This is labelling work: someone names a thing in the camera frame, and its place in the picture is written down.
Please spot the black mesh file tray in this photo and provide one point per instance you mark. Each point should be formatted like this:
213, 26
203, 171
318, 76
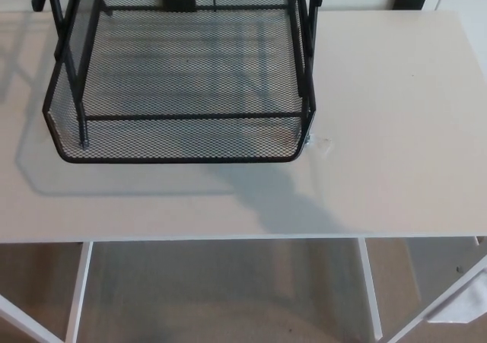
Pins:
182, 73

